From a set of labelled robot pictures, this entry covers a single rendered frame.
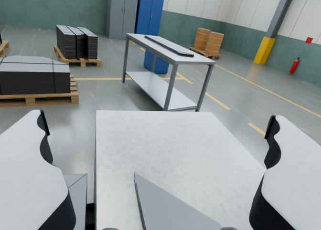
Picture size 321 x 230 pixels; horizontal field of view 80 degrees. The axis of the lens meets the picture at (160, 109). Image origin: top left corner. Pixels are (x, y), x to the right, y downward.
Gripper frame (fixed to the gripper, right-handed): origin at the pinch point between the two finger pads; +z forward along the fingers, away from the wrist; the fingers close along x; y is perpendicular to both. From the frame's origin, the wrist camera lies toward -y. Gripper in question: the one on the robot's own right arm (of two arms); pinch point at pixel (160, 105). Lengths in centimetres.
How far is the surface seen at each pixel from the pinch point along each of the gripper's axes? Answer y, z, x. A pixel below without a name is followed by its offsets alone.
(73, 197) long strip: 57, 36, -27
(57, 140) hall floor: 132, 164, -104
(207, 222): 41.8, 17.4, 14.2
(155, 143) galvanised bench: 41, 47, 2
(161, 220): 39.0, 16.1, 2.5
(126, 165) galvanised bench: 40, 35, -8
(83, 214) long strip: 58, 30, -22
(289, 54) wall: 149, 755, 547
